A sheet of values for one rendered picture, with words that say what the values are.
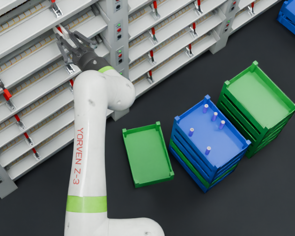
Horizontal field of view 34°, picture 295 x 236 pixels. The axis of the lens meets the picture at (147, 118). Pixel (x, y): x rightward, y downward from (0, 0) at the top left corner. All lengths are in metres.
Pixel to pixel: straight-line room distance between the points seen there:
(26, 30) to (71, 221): 0.63
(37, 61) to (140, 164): 0.97
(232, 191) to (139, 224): 1.20
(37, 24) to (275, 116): 1.24
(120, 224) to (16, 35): 0.68
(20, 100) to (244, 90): 1.07
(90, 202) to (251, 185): 1.34
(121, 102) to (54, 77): 0.53
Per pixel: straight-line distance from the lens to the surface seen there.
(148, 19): 2.09
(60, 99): 2.12
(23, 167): 2.44
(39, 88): 1.95
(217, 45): 2.80
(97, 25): 1.85
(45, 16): 1.65
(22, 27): 1.64
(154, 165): 2.53
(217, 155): 2.24
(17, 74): 1.78
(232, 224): 2.50
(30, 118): 2.10
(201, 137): 2.26
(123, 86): 1.49
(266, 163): 2.63
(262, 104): 2.39
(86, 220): 1.38
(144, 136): 2.59
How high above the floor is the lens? 2.40
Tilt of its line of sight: 66 degrees down
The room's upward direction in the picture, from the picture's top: 4 degrees clockwise
